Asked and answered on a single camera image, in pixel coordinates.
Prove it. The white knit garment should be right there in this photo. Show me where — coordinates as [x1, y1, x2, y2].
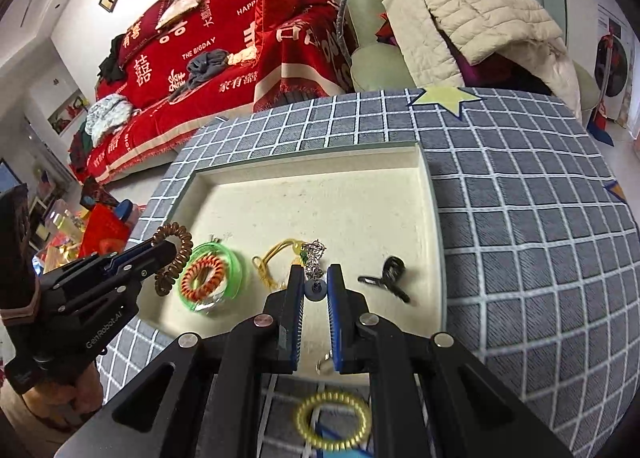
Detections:
[85, 92, 134, 147]

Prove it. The red blanket covered sofa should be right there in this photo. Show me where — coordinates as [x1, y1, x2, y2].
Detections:
[70, 0, 352, 183]

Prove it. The red cushion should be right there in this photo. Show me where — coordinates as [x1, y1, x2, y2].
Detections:
[117, 0, 175, 68]

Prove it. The beige puffer jacket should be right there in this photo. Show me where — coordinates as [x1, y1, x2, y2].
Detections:
[383, 0, 582, 118]

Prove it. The printed pillow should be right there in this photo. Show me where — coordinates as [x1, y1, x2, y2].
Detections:
[155, 0, 203, 31]

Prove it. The cream jewelry tray box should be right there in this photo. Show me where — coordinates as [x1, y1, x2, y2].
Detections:
[136, 140, 447, 362]

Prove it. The grey garment on sofa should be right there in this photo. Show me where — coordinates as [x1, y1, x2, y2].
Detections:
[169, 49, 229, 100]

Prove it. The brown spiral hair tie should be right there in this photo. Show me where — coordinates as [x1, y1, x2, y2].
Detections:
[150, 221, 194, 298]

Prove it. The orange spiral hair tie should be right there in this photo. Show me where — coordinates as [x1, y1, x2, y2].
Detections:
[178, 253, 230, 303]

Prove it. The flexible gooseneck phone holder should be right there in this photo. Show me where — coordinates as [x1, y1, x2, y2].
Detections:
[335, 0, 352, 66]

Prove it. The yellow cord charm bracelet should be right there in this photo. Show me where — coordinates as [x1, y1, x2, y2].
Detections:
[250, 237, 307, 293]

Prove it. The yellow spiral hair tie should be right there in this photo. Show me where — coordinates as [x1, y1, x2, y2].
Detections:
[293, 390, 373, 453]

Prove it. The black hair claw clip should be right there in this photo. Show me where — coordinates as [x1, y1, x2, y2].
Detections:
[357, 256, 410, 304]

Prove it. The green plastic bangle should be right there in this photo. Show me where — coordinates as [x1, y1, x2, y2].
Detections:
[177, 241, 244, 315]

